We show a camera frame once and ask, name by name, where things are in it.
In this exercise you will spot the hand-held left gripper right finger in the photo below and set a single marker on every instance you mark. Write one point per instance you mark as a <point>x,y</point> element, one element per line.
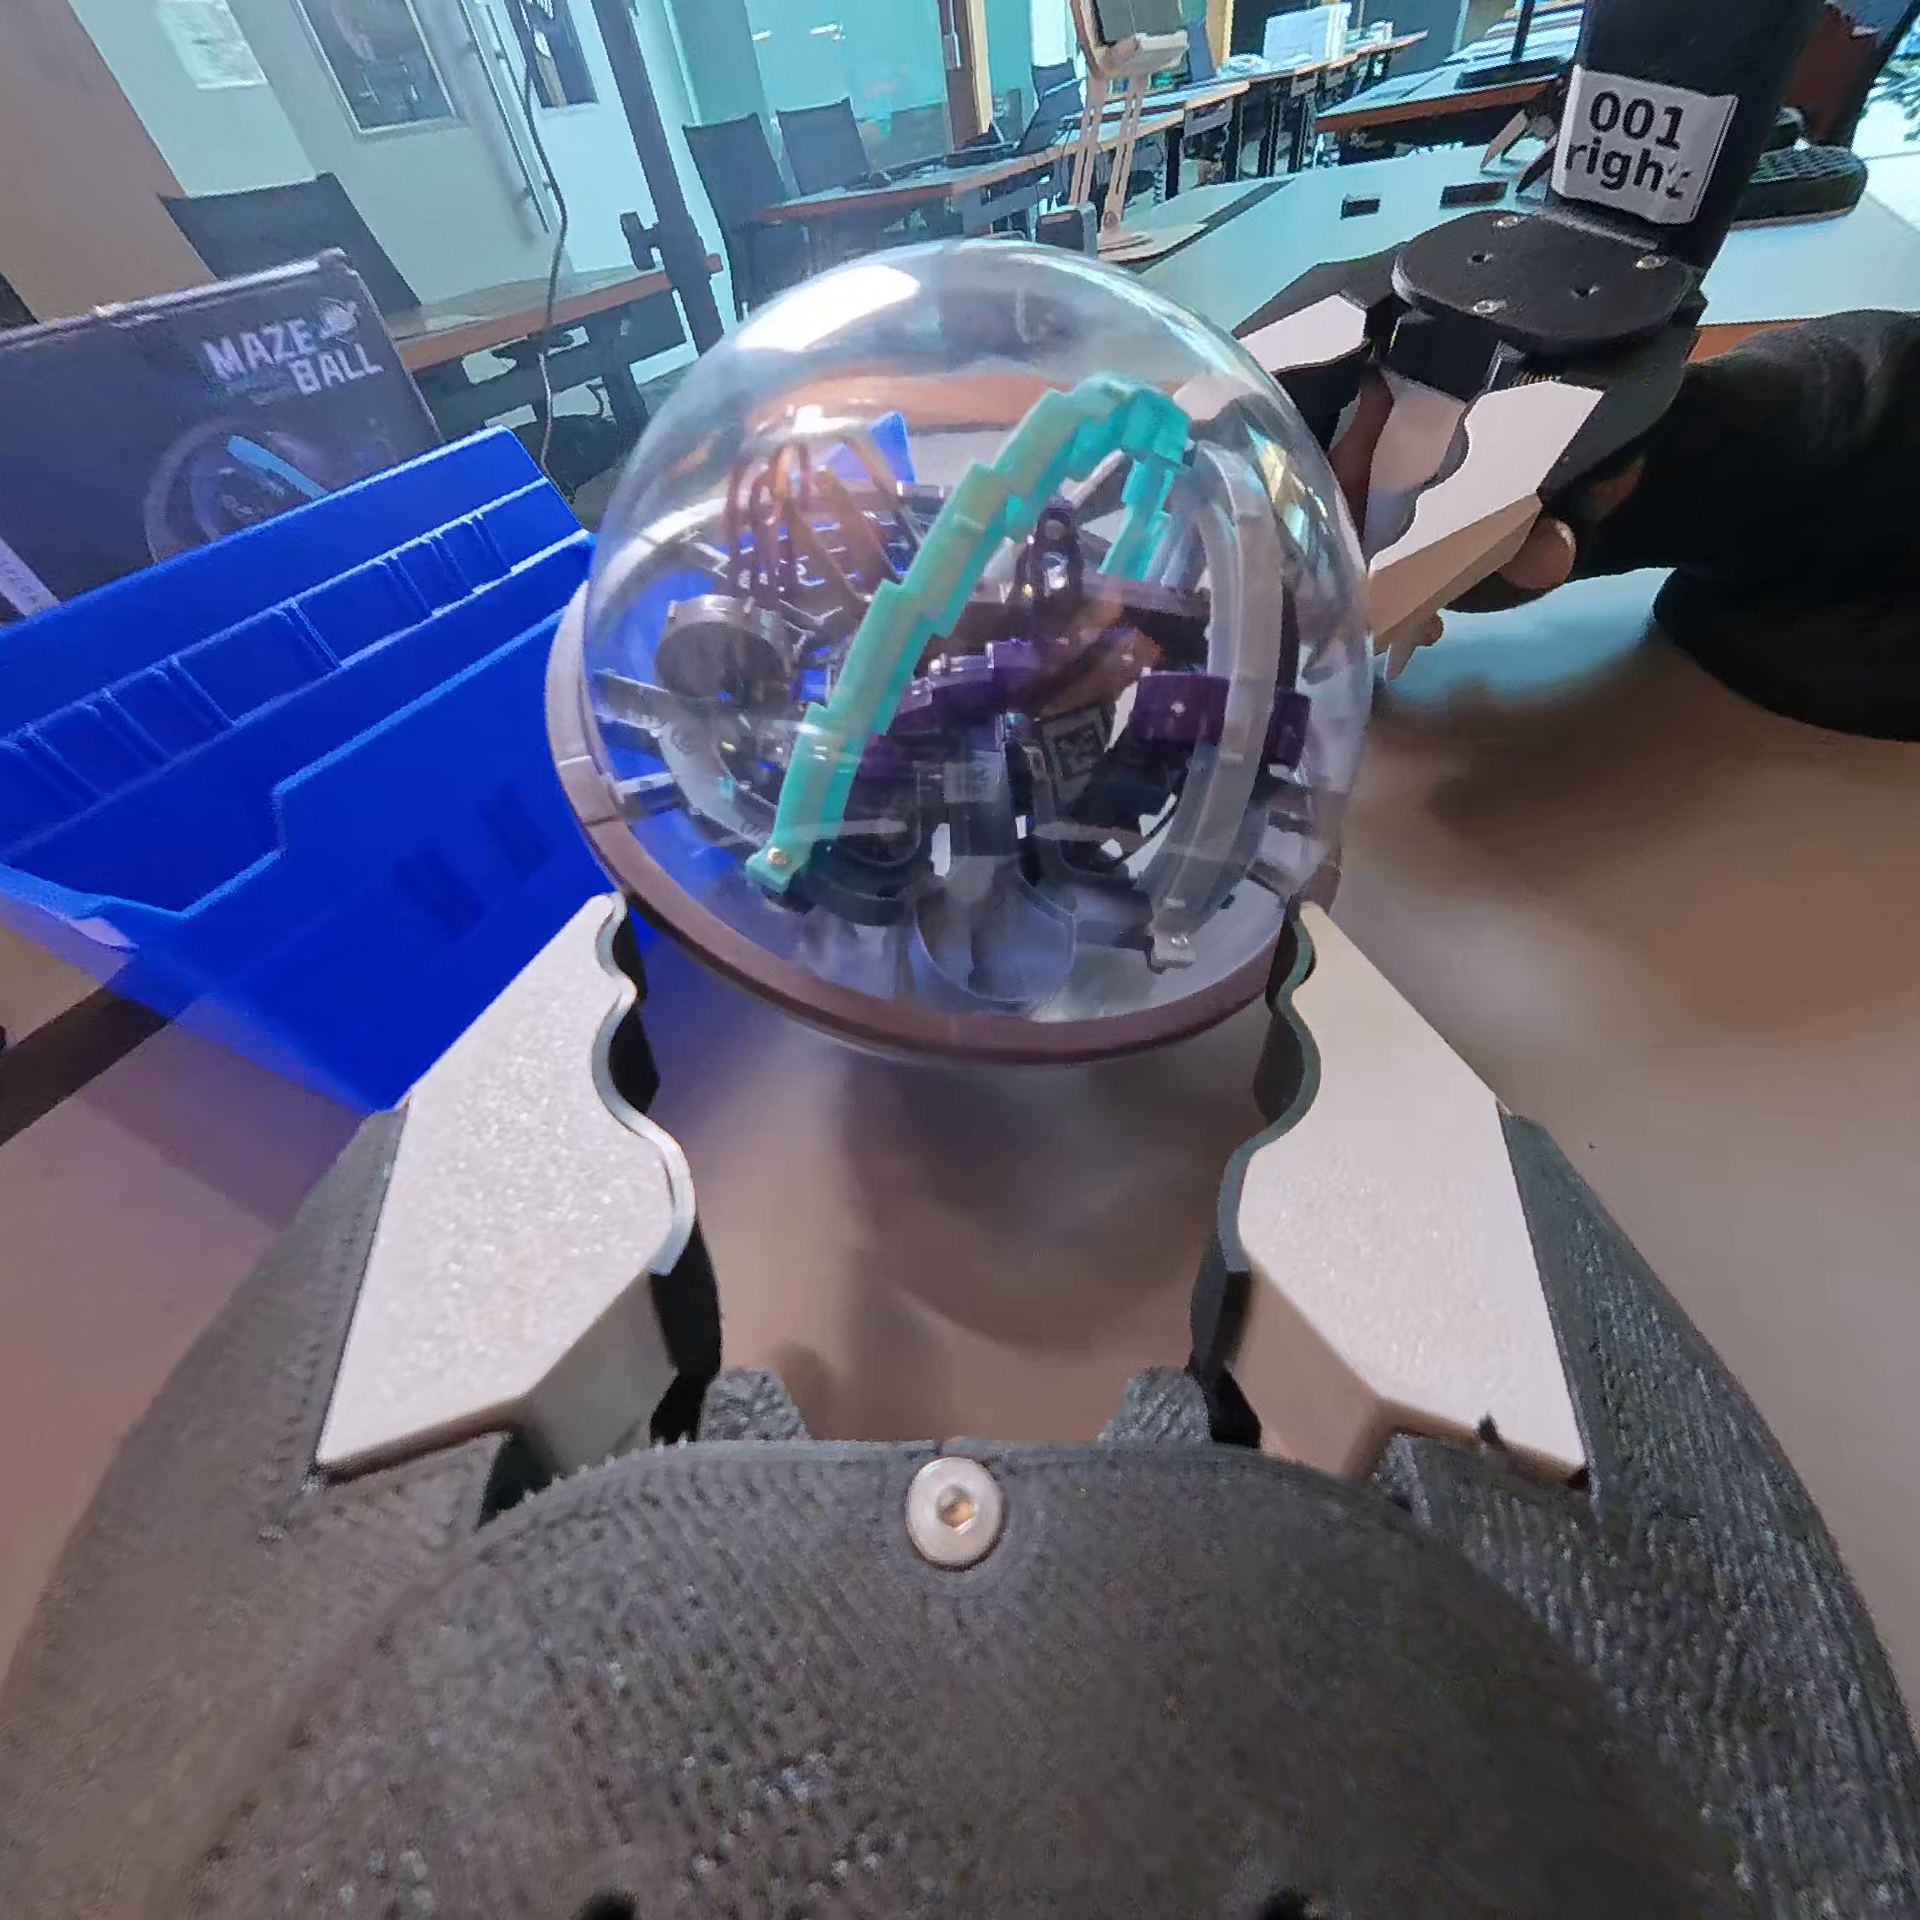
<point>1409,1244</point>

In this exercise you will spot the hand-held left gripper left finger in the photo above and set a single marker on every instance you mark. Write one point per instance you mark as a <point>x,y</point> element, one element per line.
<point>496,1228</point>

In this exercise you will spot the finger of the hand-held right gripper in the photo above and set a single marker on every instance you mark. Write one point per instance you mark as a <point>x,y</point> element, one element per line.
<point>1484,494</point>
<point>1320,336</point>

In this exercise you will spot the clear plastic maze ball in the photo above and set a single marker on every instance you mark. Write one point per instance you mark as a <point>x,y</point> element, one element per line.
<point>974,677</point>

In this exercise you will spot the person's right forearm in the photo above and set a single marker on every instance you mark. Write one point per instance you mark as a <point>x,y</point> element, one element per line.
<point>1800,478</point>

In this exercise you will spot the dark maze ball box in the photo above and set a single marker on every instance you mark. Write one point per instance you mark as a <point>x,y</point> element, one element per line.
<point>224,404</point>

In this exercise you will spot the person's right hand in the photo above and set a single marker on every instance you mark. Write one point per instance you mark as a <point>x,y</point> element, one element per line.
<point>1546,554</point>

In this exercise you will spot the grey desk with orange edge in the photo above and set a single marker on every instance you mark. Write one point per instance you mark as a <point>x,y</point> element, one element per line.
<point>1320,210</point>

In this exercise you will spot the black mechanical device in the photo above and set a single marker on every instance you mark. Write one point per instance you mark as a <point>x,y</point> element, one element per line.
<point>1525,144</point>

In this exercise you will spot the black textured armrest pad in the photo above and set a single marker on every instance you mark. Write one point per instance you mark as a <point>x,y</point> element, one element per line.
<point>1808,178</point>

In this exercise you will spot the wooden stand with board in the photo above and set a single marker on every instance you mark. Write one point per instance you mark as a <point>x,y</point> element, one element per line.
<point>1115,122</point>

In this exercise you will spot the wooden top office desk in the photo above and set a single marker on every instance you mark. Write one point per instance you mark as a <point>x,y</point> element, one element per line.
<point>974,173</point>
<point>553,293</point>

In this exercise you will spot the blue plastic bin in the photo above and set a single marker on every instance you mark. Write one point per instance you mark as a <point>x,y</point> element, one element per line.
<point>302,900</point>

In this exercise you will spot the black office chair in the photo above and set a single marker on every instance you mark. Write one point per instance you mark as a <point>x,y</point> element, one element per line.
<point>831,144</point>
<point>284,224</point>
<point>742,194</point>

